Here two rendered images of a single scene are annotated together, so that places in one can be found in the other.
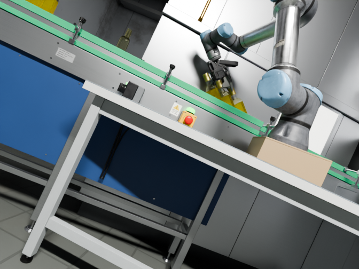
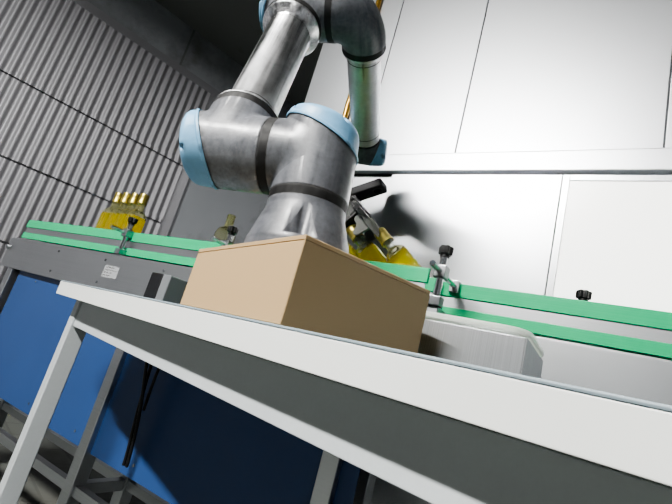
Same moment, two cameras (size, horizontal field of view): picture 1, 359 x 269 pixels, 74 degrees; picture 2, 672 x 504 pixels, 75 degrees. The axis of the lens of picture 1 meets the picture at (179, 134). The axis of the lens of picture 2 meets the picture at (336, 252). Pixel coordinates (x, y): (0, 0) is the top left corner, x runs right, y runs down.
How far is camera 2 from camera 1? 0.98 m
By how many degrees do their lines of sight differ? 45
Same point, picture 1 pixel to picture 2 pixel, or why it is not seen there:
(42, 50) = (90, 275)
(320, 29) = (602, 34)
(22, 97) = not seen: hidden behind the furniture
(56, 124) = (93, 376)
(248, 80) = (446, 208)
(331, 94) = not seen: outside the picture
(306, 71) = (606, 128)
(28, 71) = not seen: hidden behind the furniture
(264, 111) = (508, 259)
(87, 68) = (129, 279)
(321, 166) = (282, 262)
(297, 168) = (238, 293)
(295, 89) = (216, 124)
